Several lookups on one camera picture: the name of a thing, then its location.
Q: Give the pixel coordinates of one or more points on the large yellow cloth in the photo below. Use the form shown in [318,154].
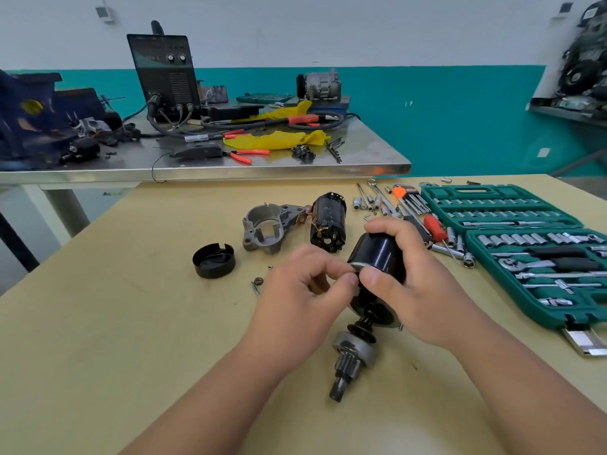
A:
[275,139]

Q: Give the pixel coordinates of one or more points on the metal wall shelf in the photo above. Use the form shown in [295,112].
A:
[564,113]

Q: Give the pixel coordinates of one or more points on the black round end cap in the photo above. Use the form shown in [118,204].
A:
[213,262]

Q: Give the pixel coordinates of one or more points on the hex key set orange holder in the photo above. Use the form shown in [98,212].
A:
[407,194]

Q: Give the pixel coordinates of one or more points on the silver compressor unit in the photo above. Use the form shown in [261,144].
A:
[322,85]

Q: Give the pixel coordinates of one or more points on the person's right hand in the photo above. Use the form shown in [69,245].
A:
[427,293]

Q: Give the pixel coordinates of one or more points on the black starter motor with pinion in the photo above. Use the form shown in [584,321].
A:
[379,253]

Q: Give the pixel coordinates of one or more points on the rows of chrome sockets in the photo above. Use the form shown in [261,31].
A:
[493,214]

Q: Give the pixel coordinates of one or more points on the chrome combination wrench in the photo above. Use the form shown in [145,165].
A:
[379,191]

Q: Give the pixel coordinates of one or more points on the white wall socket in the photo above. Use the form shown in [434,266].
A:
[543,152]

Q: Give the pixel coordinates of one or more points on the small yellow cloth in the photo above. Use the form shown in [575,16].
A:
[280,113]

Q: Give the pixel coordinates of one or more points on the black knob part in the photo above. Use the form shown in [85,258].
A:
[83,149]

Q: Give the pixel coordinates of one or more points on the person's left thumb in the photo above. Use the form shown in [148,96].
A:
[342,291]

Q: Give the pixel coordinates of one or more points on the chrome universal joint adapter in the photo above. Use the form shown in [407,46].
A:
[556,301]

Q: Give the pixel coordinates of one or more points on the black welding machine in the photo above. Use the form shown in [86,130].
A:
[166,75]

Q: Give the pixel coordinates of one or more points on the person's left hand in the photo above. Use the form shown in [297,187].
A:
[289,307]

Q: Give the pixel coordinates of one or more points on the black electrode holder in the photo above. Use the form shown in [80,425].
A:
[197,151]

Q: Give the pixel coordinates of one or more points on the flat green tool case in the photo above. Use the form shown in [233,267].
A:
[263,98]

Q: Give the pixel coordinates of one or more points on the grey wall box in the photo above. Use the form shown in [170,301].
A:
[104,14]
[563,9]

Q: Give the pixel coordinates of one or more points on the chrome extension bar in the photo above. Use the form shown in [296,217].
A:
[559,275]

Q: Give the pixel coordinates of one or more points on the grey cast metal housing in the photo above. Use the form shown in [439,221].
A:
[265,232]

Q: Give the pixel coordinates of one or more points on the small black round part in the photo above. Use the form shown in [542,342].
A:
[303,153]

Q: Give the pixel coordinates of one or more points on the black brush holder assembly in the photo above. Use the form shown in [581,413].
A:
[328,222]

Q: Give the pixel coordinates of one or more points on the person's right thumb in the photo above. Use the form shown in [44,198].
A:
[379,281]

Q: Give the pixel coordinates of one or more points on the red welding clamp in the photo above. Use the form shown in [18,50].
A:
[303,119]

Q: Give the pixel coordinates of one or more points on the bundle of dark bolts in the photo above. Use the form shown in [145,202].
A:
[334,149]

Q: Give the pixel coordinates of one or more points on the pile of loose chrome sockets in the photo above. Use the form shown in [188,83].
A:
[374,203]

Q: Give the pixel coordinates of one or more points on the green socket set case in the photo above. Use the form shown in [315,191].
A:
[521,298]

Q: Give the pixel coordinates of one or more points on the blue bench vise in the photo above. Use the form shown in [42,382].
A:
[33,113]

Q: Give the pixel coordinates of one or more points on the thin metal pin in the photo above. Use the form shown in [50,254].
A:
[255,289]

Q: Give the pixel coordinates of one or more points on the stainless steel work table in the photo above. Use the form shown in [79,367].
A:
[142,161]

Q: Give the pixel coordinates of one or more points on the silver metal engine part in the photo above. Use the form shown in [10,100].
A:
[90,125]

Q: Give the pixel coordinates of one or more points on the stack of engine parts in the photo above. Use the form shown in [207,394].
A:
[585,66]

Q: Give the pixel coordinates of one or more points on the person's left forearm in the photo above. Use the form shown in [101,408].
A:
[213,407]

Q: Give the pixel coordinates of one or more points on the person's right forearm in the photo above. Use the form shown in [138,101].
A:
[526,388]

